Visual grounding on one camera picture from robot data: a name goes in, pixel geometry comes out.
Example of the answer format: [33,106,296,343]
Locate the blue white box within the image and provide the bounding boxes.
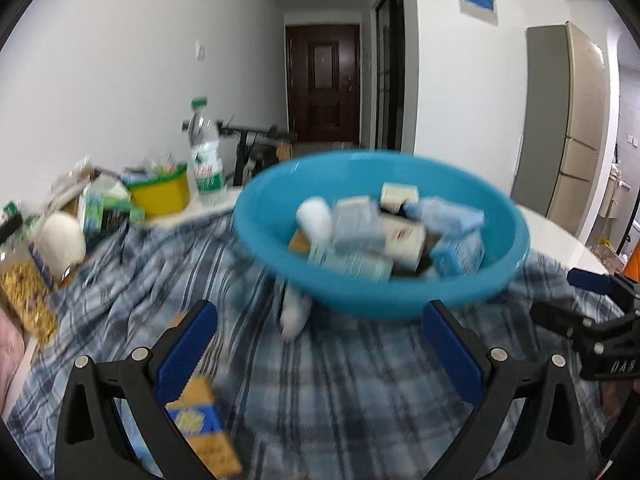
[430,235,486,277]

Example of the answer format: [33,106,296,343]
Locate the yellow plastic container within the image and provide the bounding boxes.
[125,162,191,218]

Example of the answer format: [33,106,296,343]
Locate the grey blue box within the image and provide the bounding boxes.
[334,196,386,253]

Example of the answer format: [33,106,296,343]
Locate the clear snack bag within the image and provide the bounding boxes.
[50,157,103,198]

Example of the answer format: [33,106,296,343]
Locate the cream box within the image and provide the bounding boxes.
[380,182,420,212]

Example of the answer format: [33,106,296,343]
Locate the pink cloth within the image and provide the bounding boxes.
[0,310,27,411]

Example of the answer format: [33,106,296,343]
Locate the blue plaid shirt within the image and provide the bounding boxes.
[5,210,626,480]

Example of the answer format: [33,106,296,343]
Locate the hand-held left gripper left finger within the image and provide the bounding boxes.
[54,300,236,480]

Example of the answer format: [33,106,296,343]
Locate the white bottle round cap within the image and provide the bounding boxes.
[296,196,333,246]

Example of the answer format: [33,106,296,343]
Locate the bundle of small sachets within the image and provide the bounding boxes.
[142,157,188,182]

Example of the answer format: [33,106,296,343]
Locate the white round container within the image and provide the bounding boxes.
[40,212,88,281]

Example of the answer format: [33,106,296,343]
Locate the dark framed sliding door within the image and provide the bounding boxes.
[375,0,406,151]

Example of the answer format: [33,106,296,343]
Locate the white flat box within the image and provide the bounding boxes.
[380,217,427,268]

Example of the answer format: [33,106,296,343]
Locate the black bicycle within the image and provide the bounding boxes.
[217,120,298,186]

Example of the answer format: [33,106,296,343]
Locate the bag of yellow snacks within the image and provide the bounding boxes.
[0,250,58,348]

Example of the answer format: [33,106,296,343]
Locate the dark wooden door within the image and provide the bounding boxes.
[285,24,362,145]

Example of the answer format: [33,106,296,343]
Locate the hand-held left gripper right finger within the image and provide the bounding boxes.
[420,300,601,480]

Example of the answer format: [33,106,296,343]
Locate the blue plastic basin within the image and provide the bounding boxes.
[234,152,531,321]

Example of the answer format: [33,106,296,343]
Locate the beige refrigerator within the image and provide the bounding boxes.
[512,22,621,241]

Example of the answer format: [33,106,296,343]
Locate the clear water bottle green cap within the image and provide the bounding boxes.
[182,97,226,206]

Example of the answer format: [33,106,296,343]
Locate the blue tissue pack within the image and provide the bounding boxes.
[405,197,485,236]

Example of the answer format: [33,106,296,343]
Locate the green tissue pack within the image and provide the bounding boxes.
[77,180,146,233]

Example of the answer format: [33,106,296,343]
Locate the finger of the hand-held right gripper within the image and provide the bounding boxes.
[529,301,598,348]
[566,267,640,313]

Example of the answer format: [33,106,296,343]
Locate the orange blue snack packet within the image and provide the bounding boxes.
[165,375,244,478]

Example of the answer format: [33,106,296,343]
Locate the light blue carton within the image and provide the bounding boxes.
[307,242,393,283]

